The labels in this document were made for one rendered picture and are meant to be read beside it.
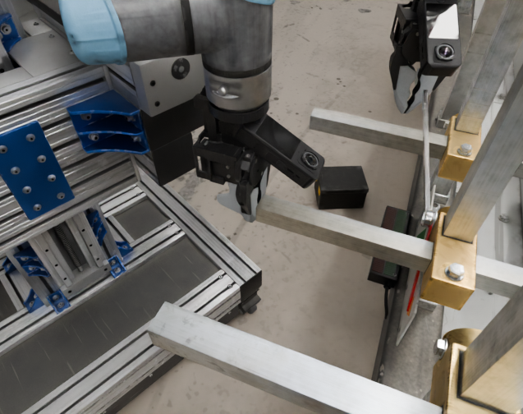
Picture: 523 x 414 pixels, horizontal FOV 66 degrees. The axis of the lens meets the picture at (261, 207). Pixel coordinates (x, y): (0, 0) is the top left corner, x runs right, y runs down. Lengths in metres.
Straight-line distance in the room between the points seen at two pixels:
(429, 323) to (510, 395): 0.37
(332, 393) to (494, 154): 0.30
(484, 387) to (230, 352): 0.18
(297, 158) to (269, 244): 1.14
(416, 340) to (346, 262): 0.95
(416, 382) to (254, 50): 0.49
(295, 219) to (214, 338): 0.26
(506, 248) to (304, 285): 0.77
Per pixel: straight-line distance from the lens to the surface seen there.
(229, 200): 0.57
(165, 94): 0.68
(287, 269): 1.55
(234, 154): 0.50
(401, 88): 0.69
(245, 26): 0.41
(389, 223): 0.80
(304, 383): 0.34
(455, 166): 0.72
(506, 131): 0.47
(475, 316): 0.84
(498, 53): 0.71
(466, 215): 0.55
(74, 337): 1.29
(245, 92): 0.44
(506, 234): 0.99
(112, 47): 0.41
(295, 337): 1.42
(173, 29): 0.40
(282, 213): 0.56
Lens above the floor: 1.28
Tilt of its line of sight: 47 degrees down
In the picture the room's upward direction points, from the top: straight up
